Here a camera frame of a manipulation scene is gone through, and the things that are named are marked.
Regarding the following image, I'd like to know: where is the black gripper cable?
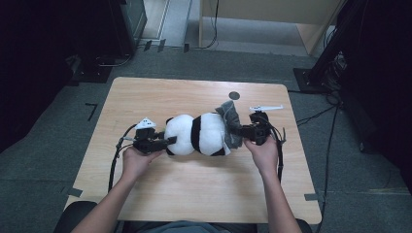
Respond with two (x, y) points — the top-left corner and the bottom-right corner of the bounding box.
(269, 123), (289, 184)
(107, 123), (139, 194)

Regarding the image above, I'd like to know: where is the light wooden cabinet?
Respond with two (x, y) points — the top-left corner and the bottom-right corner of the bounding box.
(197, 0), (344, 56)

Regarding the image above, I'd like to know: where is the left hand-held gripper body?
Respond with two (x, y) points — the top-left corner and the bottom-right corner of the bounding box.
(132, 116), (170, 155)

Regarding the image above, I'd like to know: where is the grey toy garment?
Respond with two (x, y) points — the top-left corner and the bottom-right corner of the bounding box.
(215, 100), (244, 150)

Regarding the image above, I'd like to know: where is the person's grey shirt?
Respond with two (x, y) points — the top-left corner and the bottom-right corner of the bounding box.
(120, 220), (258, 233)

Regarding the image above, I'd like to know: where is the black hanging cable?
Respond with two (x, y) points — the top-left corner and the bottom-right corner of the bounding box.
(193, 0), (221, 50)

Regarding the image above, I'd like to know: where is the black equipment cabinet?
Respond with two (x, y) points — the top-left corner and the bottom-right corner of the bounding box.
(108, 0), (149, 58)

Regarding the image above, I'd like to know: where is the thin black floor cable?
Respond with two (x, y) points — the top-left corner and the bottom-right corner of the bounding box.
(295, 105), (339, 127)

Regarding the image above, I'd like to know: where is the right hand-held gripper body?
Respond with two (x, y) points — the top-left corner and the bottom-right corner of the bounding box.
(249, 104), (285, 147)

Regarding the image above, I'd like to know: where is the panda plush toy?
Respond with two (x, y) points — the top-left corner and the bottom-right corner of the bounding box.
(163, 112), (233, 157)

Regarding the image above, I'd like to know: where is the person's right hand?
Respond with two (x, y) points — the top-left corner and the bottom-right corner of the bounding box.
(243, 135), (283, 178)

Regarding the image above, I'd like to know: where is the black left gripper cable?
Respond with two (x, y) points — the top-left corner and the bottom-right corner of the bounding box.
(107, 123), (139, 194)

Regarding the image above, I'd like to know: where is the tangle of black cables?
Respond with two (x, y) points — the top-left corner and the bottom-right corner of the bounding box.
(323, 51), (348, 92)

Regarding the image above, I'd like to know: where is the black metal stand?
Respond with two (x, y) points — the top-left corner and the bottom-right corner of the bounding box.
(292, 0), (361, 93)

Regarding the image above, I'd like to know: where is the long black floor cable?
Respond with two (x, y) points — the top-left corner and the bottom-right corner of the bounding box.
(314, 104), (341, 233)

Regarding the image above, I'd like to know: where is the black stand base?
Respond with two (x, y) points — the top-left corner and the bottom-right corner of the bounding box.
(68, 53), (114, 84)

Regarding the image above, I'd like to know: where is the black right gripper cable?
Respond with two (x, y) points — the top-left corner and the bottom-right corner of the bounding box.
(269, 123), (289, 184)

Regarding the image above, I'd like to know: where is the person's left hand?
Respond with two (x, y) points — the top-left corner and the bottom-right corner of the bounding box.
(120, 148), (165, 184)

